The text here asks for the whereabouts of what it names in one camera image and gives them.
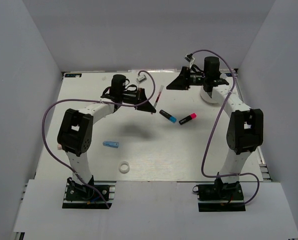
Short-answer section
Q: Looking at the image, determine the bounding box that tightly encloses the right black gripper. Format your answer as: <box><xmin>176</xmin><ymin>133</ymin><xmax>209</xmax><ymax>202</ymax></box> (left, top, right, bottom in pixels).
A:
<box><xmin>166</xmin><ymin>66</ymin><xmax>208</xmax><ymax>91</ymax></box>

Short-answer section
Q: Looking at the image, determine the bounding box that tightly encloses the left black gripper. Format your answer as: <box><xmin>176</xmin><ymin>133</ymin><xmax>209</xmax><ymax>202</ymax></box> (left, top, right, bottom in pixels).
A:
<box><xmin>120</xmin><ymin>88</ymin><xmax>156</xmax><ymax>114</ymax></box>

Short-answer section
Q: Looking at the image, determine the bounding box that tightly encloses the red pen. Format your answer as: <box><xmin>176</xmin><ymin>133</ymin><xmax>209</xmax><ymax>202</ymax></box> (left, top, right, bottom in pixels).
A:
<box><xmin>154</xmin><ymin>85</ymin><xmax>164</xmax><ymax>107</ymax></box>

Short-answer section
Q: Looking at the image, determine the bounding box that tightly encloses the black highlighter pink cap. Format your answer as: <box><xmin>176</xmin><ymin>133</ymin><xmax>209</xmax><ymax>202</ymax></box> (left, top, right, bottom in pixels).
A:
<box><xmin>179</xmin><ymin>113</ymin><xmax>197</xmax><ymax>125</ymax></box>

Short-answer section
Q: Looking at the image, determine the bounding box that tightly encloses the black highlighter blue cap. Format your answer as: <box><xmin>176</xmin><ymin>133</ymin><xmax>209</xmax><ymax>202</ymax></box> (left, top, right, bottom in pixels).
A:
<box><xmin>159</xmin><ymin>110</ymin><xmax>177</xmax><ymax>123</ymax></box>

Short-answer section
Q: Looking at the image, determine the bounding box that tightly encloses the blue correction tape dispenser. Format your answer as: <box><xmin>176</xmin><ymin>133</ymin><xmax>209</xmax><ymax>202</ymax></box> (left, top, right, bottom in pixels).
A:
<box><xmin>102</xmin><ymin>141</ymin><xmax>119</xmax><ymax>148</ymax></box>

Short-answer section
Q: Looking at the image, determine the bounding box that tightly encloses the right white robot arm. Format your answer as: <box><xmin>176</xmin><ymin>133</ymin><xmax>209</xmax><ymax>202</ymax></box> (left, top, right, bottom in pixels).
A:
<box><xmin>166</xmin><ymin>54</ymin><xmax>264</xmax><ymax>200</ymax></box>

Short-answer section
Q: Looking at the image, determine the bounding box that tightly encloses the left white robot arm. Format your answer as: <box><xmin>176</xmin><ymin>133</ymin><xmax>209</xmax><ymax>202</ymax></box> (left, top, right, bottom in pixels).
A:
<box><xmin>57</xmin><ymin>74</ymin><xmax>156</xmax><ymax>200</ymax></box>

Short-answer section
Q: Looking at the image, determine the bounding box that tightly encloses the white round divided container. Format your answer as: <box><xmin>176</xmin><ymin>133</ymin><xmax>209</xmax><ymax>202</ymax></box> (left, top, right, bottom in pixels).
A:
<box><xmin>200</xmin><ymin>87</ymin><xmax>223</xmax><ymax>105</ymax></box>

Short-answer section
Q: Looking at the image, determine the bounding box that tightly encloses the white tape roll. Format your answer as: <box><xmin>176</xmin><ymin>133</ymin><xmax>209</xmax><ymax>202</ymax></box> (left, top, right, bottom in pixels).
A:
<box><xmin>119</xmin><ymin>161</ymin><xmax>130</xmax><ymax>174</ymax></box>

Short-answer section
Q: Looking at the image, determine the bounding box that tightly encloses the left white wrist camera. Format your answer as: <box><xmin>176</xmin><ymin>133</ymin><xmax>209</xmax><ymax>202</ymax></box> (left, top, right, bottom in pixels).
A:
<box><xmin>136</xmin><ymin>74</ymin><xmax>147</xmax><ymax>85</ymax></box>

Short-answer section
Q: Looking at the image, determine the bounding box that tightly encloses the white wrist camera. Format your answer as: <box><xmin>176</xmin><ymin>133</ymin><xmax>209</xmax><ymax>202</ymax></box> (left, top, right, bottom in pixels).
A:
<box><xmin>136</xmin><ymin>74</ymin><xmax>147</xmax><ymax>85</ymax></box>
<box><xmin>184</xmin><ymin>53</ymin><xmax>195</xmax><ymax>63</ymax></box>

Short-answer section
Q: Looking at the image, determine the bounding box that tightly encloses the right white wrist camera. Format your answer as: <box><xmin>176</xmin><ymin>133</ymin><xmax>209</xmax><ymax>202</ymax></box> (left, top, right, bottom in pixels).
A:
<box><xmin>184</xmin><ymin>53</ymin><xmax>195</xmax><ymax>63</ymax></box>

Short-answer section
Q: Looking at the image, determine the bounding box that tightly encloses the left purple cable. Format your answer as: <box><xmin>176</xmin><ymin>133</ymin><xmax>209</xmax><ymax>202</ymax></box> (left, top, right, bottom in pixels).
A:
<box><xmin>41</xmin><ymin>70</ymin><xmax>157</xmax><ymax>210</ymax></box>

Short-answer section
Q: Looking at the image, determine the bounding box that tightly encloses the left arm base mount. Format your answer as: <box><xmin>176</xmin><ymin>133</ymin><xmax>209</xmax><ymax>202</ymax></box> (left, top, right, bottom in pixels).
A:
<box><xmin>62</xmin><ymin>181</ymin><xmax>116</xmax><ymax>210</ymax></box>

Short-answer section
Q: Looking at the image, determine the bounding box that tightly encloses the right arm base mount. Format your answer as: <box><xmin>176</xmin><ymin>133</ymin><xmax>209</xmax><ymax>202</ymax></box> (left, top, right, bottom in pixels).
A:
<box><xmin>192</xmin><ymin>178</ymin><xmax>246</xmax><ymax>213</ymax></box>

